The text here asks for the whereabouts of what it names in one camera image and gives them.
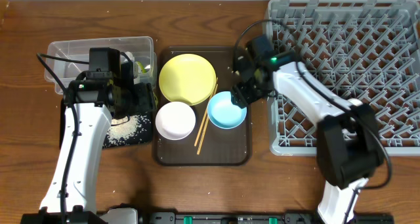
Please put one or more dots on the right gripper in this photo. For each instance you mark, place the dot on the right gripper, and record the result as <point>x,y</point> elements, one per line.
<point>243,96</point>

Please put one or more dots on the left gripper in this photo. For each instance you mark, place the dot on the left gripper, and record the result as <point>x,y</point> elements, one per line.
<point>146,93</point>

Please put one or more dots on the yellow snack wrapper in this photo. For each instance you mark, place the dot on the yellow snack wrapper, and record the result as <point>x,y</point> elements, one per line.
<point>141,68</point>

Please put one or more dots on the white tissue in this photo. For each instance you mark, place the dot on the white tissue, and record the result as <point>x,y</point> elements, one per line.
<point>129,57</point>

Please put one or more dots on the pink white bowl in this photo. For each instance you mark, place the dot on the pink white bowl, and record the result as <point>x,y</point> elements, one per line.
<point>175,121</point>

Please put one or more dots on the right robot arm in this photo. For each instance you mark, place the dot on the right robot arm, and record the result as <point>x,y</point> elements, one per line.
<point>348,149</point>

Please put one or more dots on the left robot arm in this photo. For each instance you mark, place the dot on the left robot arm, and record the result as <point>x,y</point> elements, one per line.
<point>104,92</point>

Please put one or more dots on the black waste tray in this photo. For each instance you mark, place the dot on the black waste tray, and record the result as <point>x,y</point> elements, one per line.
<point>131,135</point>

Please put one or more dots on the grey dishwasher rack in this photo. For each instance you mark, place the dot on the grey dishwasher rack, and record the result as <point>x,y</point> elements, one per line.
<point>362,49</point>

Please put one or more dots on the wooden chopstick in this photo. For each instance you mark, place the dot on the wooden chopstick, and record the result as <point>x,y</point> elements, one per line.
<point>205,115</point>
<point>203,134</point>

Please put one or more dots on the light blue bowl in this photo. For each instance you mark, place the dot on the light blue bowl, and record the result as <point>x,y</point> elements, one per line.
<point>223,113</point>

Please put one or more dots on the yellow plate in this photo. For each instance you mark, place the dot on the yellow plate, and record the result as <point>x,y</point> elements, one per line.
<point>187,78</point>

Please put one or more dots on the dark brown tray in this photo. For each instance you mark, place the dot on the dark brown tray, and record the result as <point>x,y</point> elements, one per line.
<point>220,147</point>

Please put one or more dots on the clear plastic bin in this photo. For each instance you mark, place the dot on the clear plastic bin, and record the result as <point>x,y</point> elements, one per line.
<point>142,48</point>

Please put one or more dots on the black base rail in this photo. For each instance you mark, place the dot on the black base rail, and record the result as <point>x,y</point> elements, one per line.
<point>229,218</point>

